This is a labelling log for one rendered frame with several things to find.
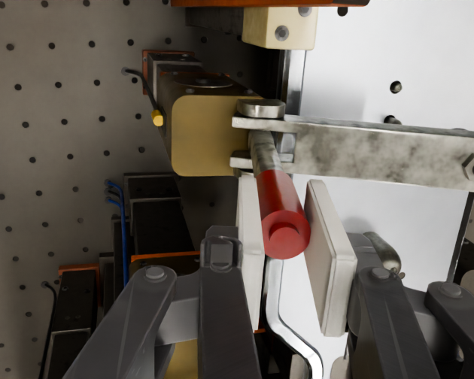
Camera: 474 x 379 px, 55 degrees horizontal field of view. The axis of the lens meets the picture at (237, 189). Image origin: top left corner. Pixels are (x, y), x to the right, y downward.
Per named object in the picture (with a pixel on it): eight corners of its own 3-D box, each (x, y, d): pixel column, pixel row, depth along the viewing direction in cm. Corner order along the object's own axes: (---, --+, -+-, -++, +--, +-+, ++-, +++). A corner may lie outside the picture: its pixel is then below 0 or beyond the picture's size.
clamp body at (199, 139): (191, 95, 66) (265, 179, 34) (121, 95, 64) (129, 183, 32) (192, 48, 64) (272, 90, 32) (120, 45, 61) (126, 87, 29)
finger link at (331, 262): (333, 256, 14) (359, 259, 14) (307, 177, 20) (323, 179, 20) (320, 338, 15) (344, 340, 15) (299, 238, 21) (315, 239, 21)
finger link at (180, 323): (236, 352, 13) (129, 347, 13) (236, 260, 18) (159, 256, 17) (240, 307, 12) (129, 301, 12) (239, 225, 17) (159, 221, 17)
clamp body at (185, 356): (176, 207, 72) (232, 386, 38) (104, 211, 69) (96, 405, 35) (177, 168, 69) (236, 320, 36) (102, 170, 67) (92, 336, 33)
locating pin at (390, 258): (370, 251, 48) (407, 286, 42) (342, 253, 47) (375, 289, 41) (375, 224, 46) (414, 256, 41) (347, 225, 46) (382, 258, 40)
